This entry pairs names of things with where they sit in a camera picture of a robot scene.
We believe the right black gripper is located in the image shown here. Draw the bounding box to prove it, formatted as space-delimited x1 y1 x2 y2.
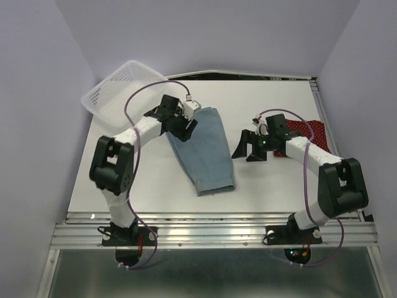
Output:
230 129 275 162

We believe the light blue denim skirt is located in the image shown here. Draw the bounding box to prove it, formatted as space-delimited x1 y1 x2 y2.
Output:
167 107 236 196

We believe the red polka dot skirt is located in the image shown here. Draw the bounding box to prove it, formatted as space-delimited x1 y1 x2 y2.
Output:
287 119 331 153

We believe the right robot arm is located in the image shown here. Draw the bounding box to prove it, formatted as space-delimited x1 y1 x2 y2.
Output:
231 109 369 245

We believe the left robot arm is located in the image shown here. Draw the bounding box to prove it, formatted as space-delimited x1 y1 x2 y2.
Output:
89 95 201 245

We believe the white plastic basket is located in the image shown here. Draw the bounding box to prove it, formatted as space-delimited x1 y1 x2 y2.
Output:
81 60 167 132

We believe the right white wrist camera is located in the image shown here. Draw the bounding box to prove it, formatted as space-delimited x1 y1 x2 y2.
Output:
252 115 268 136

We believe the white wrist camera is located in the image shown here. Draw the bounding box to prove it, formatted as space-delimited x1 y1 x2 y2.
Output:
252 115 268 136
182 100 202 120

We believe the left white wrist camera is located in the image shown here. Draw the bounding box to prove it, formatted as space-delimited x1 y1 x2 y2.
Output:
182 100 202 120

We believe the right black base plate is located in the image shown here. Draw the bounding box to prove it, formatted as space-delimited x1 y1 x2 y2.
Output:
262 225 323 246

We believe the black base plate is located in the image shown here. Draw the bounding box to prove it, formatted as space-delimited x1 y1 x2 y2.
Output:
97 225 158 247
262 225 323 246

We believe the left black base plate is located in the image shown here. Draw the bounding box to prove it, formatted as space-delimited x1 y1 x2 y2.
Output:
97 225 158 247

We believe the aluminium frame rail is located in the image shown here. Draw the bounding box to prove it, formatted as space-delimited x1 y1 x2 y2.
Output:
36 71 385 298

